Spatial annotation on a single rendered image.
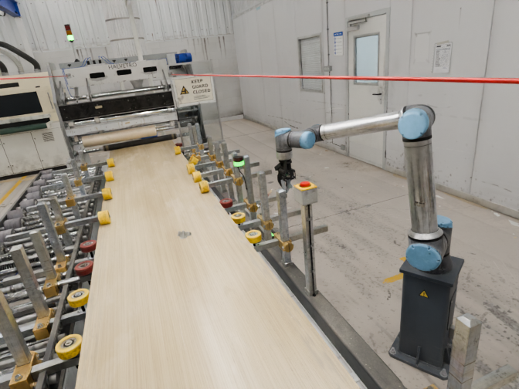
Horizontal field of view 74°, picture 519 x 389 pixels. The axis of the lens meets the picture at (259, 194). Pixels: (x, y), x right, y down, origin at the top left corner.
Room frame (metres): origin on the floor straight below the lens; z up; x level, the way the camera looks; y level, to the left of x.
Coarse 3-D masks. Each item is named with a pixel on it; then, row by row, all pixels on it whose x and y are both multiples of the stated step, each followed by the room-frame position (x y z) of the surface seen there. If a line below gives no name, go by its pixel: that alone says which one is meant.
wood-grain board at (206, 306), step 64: (128, 192) 2.37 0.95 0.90; (192, 192) 2.22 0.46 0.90; (128, 256) 1.43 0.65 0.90; (192, 256) 1.37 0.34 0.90; (256, 256) 1.30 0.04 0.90; (128, 320) 0.98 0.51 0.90; (192, 320) 0.94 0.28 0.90; (256, 320) 0.91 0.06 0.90; (128, 384) 0.71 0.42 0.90; (192, 384) 0.69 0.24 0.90; (256, 384) 0.67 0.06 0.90; (320, 384) 0.65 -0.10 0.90
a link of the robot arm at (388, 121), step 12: (408, 108) 1.55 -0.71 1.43; (348, 120) 1.75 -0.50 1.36; (360, 120) 1.70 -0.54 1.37; (372, 120) 1.65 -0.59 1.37; (384, 120) 1.61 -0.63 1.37; (396, 120) 1.58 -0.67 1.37; (324, 132) 1.81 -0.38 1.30; (336, 132) 1.77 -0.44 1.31; (348, 132) 1.73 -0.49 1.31; (360, 132) 1.69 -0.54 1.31; (372, 132) 1.66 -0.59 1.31
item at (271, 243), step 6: (318, 228) 1.61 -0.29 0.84; (324, 228) 1.62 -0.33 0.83; (294, 234) 1.58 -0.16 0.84; (300, 234) 1.58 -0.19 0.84; (270, 240) 1.54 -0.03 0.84; (276, 240) 1.54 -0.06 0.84; (294, 240) 1.56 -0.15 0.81; (258, 246) 1.50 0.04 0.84; (264, 246) 1.51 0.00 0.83; (270, 246) 1.52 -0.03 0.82
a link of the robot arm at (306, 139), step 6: (294, 132) 1.80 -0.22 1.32; (300, 132) 1.78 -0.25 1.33; (306, 132) 1.76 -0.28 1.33; (312, 132) 1.78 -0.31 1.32; (288, 138) 1.79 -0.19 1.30; (294, 138) 1.77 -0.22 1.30; (300, 138) 1.75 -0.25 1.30; (306, 138) 1.73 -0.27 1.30; (312, 138) 1.77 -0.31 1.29; (288, 144) 1.80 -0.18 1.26; (294, 144) 1.77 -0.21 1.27; (300, 144) 1.75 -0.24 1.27; (306, 144) 1.73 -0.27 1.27; (312, 144) 1.76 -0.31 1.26
